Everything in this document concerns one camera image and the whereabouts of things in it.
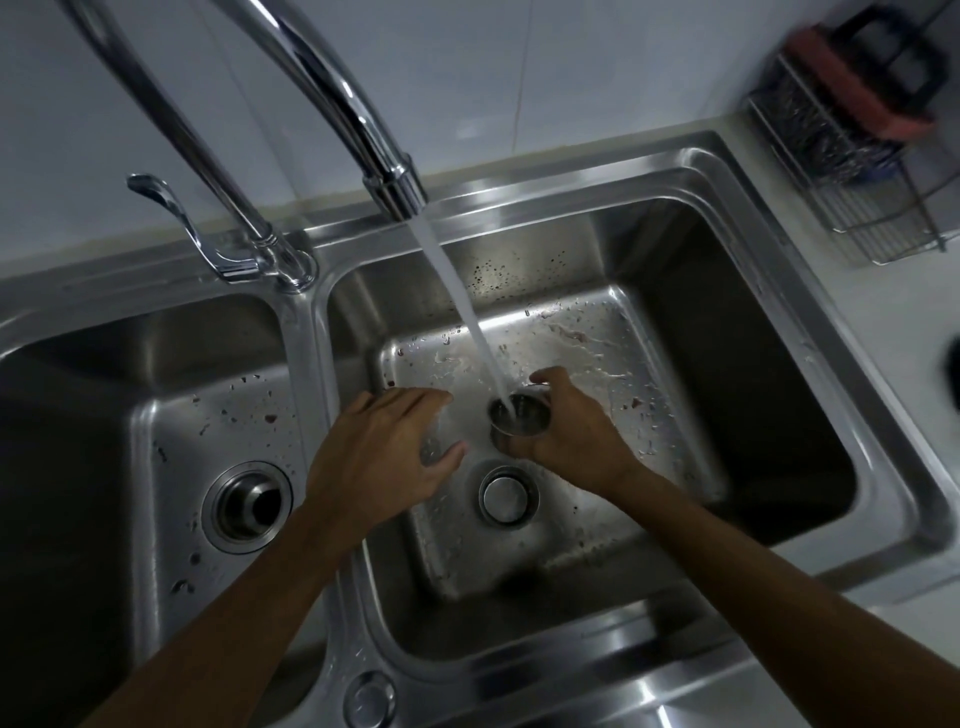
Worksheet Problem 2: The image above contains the person's left hand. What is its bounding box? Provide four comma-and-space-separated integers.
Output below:
303, 387, 468, 535

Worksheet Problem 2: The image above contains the person's right hand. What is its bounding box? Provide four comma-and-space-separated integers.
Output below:
495, 366, 648, 501

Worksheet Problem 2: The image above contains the small steel cup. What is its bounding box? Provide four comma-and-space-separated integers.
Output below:
487, 386, 554, 441

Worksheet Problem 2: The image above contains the person's right forearm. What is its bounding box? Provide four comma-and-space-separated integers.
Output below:
600, 465, 960, 728

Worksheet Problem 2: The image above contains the person's left forearm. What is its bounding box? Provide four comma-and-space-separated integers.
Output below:
78, 498, 376, 728

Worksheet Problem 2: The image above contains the steel sink drain stopper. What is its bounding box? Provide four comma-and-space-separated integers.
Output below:
477, 465, 541, 531

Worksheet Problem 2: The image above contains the water stream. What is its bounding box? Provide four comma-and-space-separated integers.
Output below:
408, 212, 520, 418

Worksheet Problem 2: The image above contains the steel sink drain strainer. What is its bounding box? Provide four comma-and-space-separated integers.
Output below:
201, 460, 295, 556

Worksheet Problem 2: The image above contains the round steel sink hole cap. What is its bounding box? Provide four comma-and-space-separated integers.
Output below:
343, 669, 399, 728

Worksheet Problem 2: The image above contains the stainless steel double sink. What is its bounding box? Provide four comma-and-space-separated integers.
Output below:
0, 131, 960, 728

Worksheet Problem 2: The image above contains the chrome faucet lever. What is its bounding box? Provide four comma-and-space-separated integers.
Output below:
126, 173, 262, 285

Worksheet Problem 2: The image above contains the chrome curved faucet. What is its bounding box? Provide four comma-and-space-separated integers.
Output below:
60, 0, 430, 295

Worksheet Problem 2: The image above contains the black object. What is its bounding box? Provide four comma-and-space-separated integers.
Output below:
940, 337, 960, 411

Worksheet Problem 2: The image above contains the metal wire rack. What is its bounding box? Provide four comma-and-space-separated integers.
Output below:
746, 51, 960, 267

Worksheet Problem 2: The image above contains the black handle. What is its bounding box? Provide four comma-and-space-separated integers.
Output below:
828, 3, 951, 114

